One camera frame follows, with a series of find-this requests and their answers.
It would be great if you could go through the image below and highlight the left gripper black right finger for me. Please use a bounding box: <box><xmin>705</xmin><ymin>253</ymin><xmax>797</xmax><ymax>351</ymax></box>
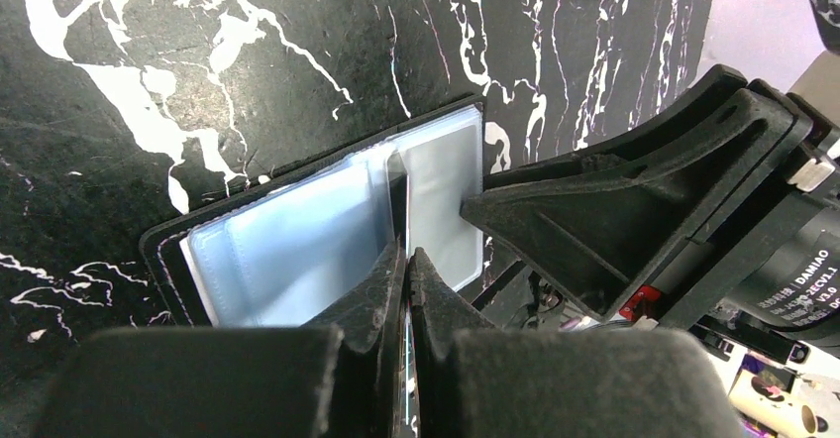
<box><xmin>407</xmin><ymin>250</ymin><xmax>741</xmax><ymax>437</ymax></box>

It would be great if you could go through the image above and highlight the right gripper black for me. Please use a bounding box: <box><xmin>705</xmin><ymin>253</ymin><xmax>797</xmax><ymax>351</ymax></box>
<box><xmin>461</xmin><ymin>64</ymin><xmax>839</xmax><ymax>357</ymax></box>

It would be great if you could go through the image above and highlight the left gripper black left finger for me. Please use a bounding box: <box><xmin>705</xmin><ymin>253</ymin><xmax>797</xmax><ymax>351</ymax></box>
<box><xmin>34</xmin><ymin>244</ymin><xmax>407</xmax><ymax>437</ymax></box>

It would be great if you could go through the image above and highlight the black card holder wallet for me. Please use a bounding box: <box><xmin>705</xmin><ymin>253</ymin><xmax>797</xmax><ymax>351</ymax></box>
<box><xmin>139</xmin><ymin>95</ymin><xmax>485</xmax><ymax>327</ymax></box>

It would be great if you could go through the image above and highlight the black silver card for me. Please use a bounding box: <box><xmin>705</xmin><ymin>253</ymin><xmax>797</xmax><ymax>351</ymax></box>
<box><xmin>385</xmin><ymin>151</ymin><xmax>409</xmax><ymax>259</ymax></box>

